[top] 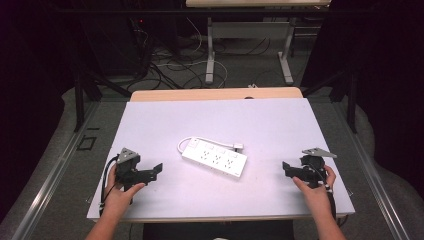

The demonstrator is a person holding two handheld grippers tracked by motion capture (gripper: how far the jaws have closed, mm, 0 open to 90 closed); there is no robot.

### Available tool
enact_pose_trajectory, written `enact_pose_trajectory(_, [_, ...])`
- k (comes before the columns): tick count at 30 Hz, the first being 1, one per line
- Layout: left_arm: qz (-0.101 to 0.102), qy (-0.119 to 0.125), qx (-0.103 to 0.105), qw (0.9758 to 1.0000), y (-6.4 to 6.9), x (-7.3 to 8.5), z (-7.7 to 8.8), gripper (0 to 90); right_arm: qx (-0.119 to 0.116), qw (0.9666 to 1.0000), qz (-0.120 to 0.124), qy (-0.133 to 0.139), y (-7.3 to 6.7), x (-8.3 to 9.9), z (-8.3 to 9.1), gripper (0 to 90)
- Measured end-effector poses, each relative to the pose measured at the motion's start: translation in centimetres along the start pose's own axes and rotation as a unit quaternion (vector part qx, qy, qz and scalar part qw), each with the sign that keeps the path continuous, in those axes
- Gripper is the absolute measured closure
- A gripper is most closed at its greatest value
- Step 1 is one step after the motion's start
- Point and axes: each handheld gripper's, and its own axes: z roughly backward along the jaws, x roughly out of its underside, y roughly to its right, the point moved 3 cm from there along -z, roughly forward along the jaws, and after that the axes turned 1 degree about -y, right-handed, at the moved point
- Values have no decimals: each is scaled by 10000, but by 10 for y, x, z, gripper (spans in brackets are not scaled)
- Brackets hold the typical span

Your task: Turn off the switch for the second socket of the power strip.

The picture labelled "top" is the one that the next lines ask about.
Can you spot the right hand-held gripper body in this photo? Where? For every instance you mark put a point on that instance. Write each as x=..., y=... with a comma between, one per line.
x=313, y=166

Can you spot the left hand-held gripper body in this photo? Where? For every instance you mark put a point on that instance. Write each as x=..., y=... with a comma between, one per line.
x=127, y=166

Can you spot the white power strip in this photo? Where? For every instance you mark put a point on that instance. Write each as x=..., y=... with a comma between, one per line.
x=215, y=159

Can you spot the person's right hand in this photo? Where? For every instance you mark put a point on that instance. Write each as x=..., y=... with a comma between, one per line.
x=316, y=198

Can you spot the person's left hand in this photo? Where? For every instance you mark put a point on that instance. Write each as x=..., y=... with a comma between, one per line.
x=119, y=200

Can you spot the black metal stand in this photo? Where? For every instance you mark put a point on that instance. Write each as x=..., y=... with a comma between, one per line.
x=350, y=100
x=79, y=100

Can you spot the white table cover board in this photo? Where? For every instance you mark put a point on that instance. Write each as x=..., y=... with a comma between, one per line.
x=216, y=116

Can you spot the wooden table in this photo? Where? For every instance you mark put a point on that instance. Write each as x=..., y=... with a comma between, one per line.
x=216, y=94

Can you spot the dark device with red light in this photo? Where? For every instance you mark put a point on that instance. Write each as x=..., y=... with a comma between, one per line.
x=141, y=43

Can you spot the white desk with metal legs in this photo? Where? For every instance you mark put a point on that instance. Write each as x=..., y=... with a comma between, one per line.
x=253, y=30

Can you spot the aluminium floor rail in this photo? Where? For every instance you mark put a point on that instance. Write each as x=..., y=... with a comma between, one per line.
x=373, y=180
x=50, y=173

